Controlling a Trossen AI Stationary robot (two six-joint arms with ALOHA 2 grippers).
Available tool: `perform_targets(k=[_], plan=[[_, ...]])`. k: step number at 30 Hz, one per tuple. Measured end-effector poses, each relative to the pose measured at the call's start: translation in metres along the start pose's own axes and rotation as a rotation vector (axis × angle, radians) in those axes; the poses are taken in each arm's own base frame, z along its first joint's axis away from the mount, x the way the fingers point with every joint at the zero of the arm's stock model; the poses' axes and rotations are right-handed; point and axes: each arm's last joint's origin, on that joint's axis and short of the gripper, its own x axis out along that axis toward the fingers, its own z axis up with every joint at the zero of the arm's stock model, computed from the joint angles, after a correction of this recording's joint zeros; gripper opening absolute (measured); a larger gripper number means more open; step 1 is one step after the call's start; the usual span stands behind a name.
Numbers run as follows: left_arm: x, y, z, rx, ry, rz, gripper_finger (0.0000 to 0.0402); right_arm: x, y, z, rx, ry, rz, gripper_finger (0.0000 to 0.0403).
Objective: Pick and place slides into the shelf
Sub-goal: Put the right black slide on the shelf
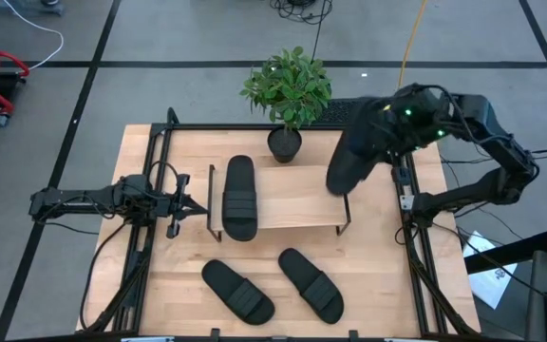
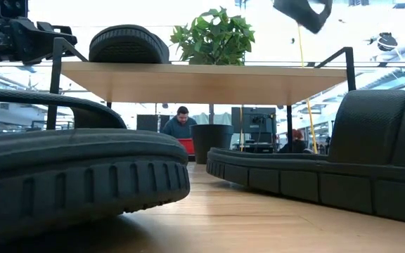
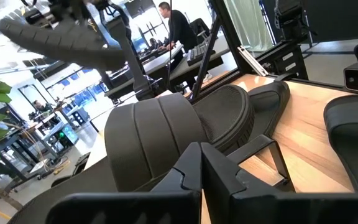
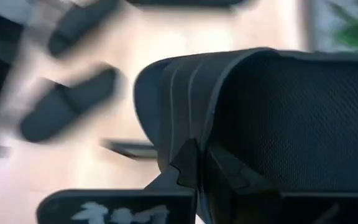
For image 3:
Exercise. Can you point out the black office chair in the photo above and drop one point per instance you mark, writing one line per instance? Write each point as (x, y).
(199, 26)

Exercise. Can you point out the pale curtain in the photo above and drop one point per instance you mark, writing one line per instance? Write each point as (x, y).
(247, 21)

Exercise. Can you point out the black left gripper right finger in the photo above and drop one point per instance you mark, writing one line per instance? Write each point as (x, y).
(259, 205)

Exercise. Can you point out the person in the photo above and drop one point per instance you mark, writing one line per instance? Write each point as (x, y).
(180, 28)
(42, 107)

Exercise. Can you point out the black control box white labels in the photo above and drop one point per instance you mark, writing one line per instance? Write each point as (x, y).
(291, 62)

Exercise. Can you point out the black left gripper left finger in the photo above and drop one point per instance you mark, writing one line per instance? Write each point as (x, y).
(166, 205)

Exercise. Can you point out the grey desk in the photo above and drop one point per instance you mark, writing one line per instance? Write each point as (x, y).
(160, 62)
(182, 73)

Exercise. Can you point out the black mounted device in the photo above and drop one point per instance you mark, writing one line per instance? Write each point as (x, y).
(294, 18)

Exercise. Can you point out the black keyboard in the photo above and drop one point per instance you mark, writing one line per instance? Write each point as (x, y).
(194, 54)

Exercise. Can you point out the computer case lit fans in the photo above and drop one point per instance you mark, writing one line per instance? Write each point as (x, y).
(68, 135)

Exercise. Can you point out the wooden shelf black metal frame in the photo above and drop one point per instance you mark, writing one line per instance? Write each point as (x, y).
(253, 146)

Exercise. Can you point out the silver aluminium bracket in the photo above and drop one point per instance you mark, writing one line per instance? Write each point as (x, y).
(252, 60)

